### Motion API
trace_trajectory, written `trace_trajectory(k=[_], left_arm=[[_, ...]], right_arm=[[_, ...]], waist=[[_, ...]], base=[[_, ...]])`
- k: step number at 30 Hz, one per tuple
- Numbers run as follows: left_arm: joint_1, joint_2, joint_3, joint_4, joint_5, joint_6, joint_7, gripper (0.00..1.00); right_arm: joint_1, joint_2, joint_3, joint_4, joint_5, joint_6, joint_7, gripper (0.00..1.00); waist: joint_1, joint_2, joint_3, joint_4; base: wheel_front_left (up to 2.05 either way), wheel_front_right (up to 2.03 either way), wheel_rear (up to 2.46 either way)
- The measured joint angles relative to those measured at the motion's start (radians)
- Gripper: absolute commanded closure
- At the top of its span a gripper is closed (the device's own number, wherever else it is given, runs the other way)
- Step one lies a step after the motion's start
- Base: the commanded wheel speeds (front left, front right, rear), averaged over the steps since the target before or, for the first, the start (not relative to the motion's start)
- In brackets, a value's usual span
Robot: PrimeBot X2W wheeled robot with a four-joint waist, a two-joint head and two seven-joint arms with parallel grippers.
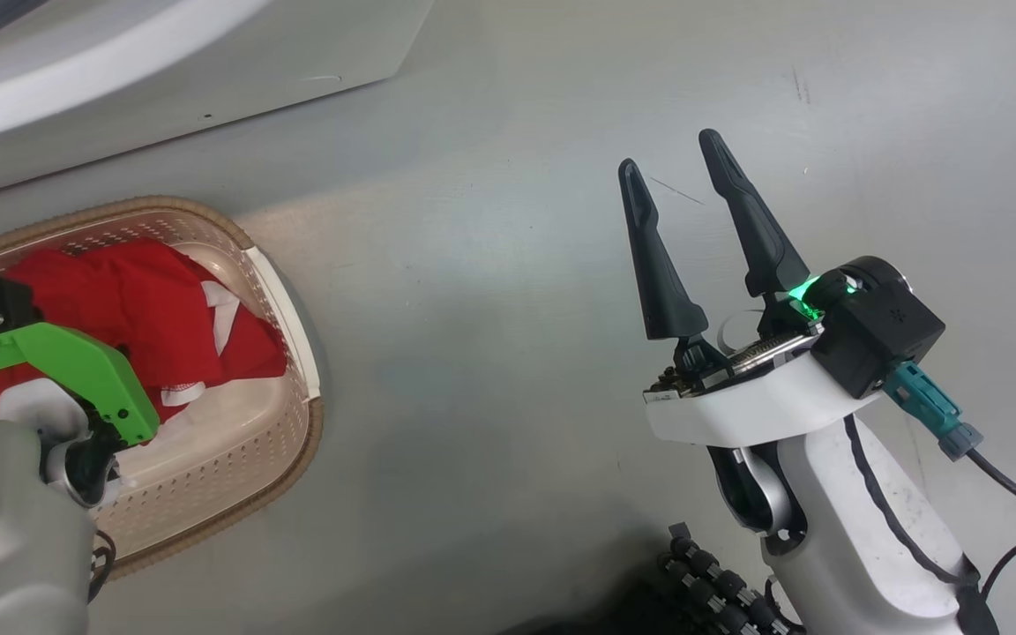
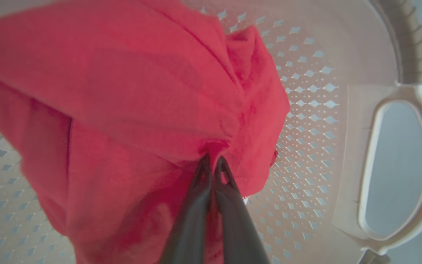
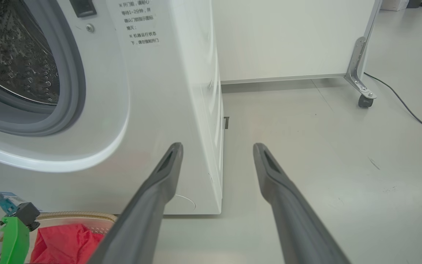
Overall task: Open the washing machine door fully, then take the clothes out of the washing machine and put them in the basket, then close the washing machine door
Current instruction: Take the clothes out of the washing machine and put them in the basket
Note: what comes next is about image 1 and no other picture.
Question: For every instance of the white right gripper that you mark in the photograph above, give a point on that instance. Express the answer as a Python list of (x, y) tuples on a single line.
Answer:
[(755, 406)]

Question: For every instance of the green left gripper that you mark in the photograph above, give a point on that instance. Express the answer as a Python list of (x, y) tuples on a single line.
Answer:
[(85, 366)]

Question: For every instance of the red and white garment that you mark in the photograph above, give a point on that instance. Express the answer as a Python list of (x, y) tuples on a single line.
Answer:
[(146, 300)]

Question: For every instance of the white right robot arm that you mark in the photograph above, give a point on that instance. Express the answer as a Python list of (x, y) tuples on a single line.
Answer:
[(861, 547)]

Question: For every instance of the cream perforated laundry basket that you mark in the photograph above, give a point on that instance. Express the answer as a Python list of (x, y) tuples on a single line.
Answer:
[(235, 459)]

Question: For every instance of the white front-load washing machine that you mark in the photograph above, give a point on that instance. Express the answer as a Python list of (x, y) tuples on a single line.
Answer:
[(208, 70)]

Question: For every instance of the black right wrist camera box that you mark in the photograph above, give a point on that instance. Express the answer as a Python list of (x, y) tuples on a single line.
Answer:
[(878, 339)]

